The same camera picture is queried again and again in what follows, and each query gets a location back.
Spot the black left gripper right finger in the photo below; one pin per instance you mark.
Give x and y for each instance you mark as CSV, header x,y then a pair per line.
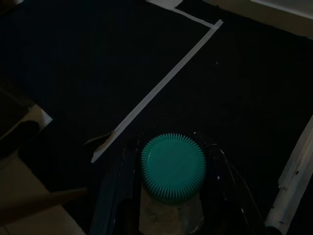
x,y
225,195

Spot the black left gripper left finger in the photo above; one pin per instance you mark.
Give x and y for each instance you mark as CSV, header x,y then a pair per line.
x,y
115,191

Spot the clear water bottle teal cap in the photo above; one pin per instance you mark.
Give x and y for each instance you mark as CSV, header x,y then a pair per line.
x,y
172,166

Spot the light wooden table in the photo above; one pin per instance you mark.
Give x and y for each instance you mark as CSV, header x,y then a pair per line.
x,y
36,200

